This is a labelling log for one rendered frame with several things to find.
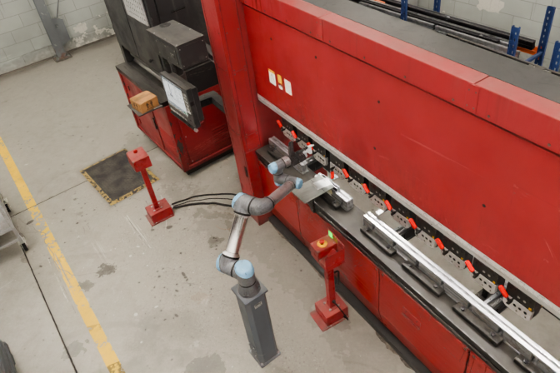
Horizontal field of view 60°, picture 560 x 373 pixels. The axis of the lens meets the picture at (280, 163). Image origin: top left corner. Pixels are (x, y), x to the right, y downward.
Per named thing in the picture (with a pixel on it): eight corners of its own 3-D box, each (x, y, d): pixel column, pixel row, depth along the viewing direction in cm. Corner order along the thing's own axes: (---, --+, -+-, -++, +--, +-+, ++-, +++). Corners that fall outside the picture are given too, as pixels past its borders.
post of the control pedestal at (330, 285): (327, 303, 382) (322, 257, 349) (332, 300, 384) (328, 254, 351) (330, 308, 378) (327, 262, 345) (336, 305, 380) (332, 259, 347)
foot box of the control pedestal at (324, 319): (309, 313, 391) (307, 304, 384) (335, 299, 399) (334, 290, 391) (322, 332, 376) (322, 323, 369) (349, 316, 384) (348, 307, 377)
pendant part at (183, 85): (169, 109, 424) (158, 72, 402) (182, 104, 429) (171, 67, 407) (195, 129, 394) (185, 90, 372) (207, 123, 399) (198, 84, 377)
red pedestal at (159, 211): (145, 216, 505) (119, 152, 454) (167, 205, 515) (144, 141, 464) (152, 226, 491) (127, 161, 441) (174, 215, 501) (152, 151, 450)
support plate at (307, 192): (290, 191, 360) (290, 190, 359) (318, 176, 370) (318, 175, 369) (304, 203, 347) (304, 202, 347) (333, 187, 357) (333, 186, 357)
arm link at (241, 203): (230, 280, 309) (252, 196, 306) (212, 271, 316) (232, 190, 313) (240, 277, 320) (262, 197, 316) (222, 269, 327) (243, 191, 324)
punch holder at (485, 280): (469, 277, 261) (473, 256, 250) (480, 269, 264) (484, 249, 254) (493, 295, 250) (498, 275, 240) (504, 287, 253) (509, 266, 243)
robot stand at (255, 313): (262, 368, 359) (245, 305, 311) (248, 351, 371) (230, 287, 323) (281, 354, 366) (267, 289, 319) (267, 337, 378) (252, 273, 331)
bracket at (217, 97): (191, 106, 444) (189, 99, 440) (215, 96, 454) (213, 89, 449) (211, 124, 417) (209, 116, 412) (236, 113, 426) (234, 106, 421)
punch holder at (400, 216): (390, 216, 302) (391, 196, 292) (400, 210, 305) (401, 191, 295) (407, 230, 292) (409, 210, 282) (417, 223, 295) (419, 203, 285)
